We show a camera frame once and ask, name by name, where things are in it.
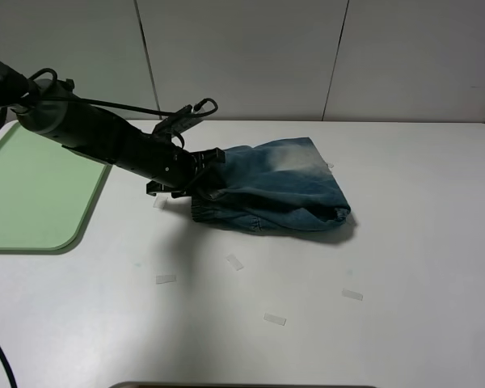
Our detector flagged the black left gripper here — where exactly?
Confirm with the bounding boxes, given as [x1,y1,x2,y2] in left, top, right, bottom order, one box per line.
[145,148,226,199]

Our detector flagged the blue children's denim shorts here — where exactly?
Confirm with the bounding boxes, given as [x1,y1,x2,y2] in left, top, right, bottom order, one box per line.
[191,137,351,232]

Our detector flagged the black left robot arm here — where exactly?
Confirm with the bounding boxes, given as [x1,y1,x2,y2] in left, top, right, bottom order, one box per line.
[0,61,226,198]

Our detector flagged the green plastic tray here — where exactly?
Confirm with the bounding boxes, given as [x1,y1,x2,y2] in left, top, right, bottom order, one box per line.
[0,123,110,252]

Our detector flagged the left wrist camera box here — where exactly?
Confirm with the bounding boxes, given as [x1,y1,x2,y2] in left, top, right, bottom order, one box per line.
[152,105,205,137]

